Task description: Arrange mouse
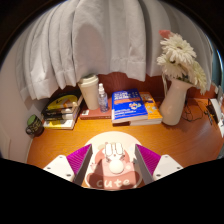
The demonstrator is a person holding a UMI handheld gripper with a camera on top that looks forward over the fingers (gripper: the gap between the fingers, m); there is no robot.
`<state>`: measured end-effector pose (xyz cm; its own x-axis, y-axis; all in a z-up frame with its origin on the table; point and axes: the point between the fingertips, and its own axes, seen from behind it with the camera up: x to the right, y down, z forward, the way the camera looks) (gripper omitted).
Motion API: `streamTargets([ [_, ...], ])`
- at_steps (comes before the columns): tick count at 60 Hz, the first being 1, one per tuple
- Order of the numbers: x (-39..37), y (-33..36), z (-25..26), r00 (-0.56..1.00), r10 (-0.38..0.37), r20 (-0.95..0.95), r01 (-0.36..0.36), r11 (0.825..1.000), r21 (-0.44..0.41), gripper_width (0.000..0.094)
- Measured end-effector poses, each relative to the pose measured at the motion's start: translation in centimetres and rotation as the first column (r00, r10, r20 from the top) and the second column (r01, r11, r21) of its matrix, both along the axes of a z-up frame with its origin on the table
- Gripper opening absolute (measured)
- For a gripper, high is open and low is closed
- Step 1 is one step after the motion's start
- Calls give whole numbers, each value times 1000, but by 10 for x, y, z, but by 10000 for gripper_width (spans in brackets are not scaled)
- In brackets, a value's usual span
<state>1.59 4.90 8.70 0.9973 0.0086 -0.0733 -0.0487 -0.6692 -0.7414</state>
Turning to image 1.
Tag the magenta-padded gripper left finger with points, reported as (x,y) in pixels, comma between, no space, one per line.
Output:
(60,166)

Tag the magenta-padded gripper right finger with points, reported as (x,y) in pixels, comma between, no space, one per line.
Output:
(166,165)

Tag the white pink cartoon mouse pad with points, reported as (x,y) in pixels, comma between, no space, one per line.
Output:
(100,140)

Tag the dark green mug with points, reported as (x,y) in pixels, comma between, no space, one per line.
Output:
(35,126)

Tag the black-spined book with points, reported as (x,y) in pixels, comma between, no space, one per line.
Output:
(58,112)
(60,117)

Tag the orange yellow book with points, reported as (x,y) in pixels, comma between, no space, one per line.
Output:
(154,111)

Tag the white ceramic jug vase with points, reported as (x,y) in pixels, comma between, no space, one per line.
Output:
(174,106)

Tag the reddish brown book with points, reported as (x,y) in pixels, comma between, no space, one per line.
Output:
(95,114)

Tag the black yellow cover book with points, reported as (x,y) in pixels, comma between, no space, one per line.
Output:
(65,100)

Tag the blue cover book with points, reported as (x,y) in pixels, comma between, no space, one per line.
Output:
(128,105)

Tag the white flat device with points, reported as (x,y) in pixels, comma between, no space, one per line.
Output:
(216,110)

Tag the clear spray bottle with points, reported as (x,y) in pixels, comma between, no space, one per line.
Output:
(103,101)

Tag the cream travel cup with lid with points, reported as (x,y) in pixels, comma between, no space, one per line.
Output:
(89,93)

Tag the white flower bouquet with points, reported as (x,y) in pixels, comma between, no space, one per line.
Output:
(178,53)

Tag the white curtain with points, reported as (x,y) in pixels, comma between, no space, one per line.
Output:
(106,36)

